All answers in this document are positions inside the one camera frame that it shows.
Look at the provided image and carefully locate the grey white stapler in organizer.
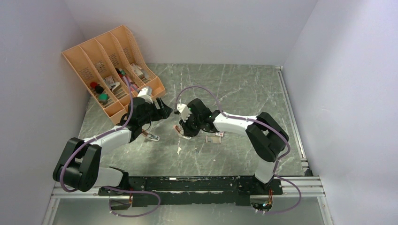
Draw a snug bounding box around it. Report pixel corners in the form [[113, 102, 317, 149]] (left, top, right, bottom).
[[111, 82, 121, 93]]

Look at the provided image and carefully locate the cardboard staple tray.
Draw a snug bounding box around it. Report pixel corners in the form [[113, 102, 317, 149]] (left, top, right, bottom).
[[206, 135, 222, 144]]

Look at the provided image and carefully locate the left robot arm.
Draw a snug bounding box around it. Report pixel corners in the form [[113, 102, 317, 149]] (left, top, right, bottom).
[[53, 97, 173, 195]]

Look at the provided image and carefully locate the small staple box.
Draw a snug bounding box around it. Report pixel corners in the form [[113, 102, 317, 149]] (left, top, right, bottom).
[[215, 132, 224, 137]]

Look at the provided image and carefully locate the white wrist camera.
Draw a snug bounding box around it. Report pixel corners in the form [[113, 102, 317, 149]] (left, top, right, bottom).
[[138, 87, 153, 104], [177, 103, 191, 122]]

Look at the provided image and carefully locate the black round stamp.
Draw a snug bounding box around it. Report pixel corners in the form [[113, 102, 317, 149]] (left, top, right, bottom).
[[94, 85, 104, 94]]

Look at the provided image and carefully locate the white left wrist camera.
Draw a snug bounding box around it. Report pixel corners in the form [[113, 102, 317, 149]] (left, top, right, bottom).
[[138, 87, 153, 104]]

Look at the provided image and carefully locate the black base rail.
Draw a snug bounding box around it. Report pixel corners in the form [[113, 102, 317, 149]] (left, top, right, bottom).
[[98, 175, 283, 207]]

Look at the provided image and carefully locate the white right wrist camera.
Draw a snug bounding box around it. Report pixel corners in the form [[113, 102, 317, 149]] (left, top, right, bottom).
[[177, 103, 191, 122]]

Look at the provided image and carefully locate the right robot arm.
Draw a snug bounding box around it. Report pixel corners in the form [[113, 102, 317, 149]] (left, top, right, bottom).
[[176, 98, 289, 194]]

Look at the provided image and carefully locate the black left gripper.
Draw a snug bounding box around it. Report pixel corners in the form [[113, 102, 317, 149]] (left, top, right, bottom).
[[139, 97, 172, 125]]

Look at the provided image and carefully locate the green stamp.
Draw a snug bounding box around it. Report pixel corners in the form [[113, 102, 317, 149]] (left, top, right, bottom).
[[97, 93, 109, 105]]

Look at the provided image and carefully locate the peach plastic file organizer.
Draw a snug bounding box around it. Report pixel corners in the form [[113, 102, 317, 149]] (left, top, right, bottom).
[[62, 25, 166, 124]]

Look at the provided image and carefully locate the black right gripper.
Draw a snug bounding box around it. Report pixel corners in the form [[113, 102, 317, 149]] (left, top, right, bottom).
[[179, 112, 203, 138]]

